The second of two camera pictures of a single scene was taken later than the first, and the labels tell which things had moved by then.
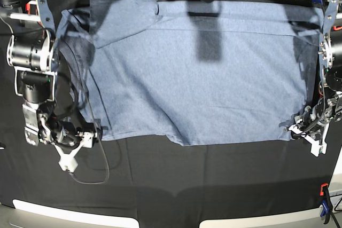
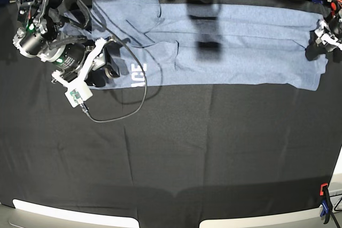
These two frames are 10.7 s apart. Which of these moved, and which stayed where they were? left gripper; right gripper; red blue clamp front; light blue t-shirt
Moved: left gripper; right gripper; light blue t-shirt
Stayed: red blue clamp front
